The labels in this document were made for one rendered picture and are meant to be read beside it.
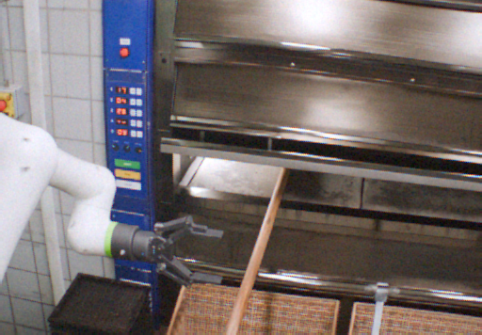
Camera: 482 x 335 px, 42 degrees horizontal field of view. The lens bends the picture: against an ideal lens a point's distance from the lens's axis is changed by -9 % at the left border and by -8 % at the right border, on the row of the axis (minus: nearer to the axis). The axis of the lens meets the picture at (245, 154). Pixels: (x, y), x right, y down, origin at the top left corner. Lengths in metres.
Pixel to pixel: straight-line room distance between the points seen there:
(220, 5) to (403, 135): 0.66
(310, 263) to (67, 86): 1.00
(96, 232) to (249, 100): 0.66
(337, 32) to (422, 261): 0.82
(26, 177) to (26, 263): 1.44
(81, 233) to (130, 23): 0.69
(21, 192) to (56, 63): 1.01
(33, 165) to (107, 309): 1.07
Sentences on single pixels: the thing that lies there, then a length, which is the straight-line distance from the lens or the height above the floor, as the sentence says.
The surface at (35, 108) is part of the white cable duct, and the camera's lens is 2.28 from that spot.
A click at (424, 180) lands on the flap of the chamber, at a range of 1.91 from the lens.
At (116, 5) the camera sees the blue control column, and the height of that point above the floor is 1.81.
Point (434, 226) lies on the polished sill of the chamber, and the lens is 2.16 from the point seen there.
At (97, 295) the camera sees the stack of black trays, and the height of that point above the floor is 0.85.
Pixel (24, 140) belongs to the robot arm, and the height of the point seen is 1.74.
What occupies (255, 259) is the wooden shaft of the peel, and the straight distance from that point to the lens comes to 1.84.
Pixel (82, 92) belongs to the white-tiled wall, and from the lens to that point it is 2.19.
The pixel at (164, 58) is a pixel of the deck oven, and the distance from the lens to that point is 2.04.
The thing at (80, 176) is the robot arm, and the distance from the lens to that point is 1.61.
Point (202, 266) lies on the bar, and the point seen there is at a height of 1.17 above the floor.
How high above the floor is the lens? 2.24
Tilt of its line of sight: 25 degrees down
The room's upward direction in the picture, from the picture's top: 3 degrees clockwise
